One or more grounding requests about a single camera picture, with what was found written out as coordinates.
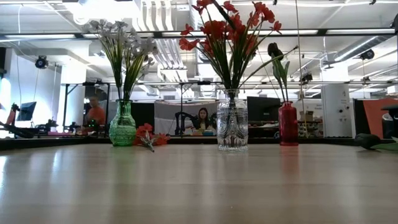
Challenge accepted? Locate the tilted computer monitor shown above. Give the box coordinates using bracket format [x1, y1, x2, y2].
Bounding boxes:
[16, 101, 37, 122]

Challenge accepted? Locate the black tower device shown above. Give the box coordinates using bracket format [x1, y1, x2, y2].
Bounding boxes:
[381, 105, 398, 140]

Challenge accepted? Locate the long ceiling light strip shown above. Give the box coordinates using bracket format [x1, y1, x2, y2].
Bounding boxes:
[257, 29, 320, 36]
[325, 28, 396, 35]
[3, 33, 78, 40]

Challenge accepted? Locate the clear glass vase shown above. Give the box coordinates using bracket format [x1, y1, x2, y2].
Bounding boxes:
[216, 88, 249, 152]

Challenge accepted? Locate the orange partition panel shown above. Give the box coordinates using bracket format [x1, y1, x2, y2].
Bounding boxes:
[362, 98, 398, 139]

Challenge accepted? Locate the white square column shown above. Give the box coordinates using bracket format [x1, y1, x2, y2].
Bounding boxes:
[320, 62, 351, 138]

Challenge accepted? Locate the green glass vase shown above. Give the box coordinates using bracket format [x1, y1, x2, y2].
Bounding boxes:
[108, 99, 138, 147]

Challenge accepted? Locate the red glass vase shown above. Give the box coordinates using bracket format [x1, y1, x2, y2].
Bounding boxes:
[277, 101, 300, 147]

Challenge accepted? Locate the red flower bouquet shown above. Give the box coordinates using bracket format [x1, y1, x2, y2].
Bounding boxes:
[0, 136, 398, 152]

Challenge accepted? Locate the black metal stand frame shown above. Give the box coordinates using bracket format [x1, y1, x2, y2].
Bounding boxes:
[62, 81, 110, 131]
[178, 80, 218, 136]

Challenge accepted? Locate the black artificial tulip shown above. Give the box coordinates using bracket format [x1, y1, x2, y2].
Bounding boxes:
[267, 42, 292, 103]
[354, 133, 398, 152]

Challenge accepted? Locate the thin hanging cable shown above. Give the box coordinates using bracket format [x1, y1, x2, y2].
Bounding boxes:
[294, 0, 307, 138]

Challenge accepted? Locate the cardboard box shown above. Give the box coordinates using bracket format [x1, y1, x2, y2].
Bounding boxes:
[300, 110, 315, 122]

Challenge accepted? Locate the black ceiling spotlight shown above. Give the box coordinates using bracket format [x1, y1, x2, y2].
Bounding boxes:
[359, 49, 376, 61]
[34, 55, 49, 70]

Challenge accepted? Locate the large black box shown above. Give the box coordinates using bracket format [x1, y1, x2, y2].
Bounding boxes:
[247, 96, 282, 123]

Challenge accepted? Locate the white fabric partition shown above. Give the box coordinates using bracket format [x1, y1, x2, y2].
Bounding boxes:
[154, 101, 218, 136]

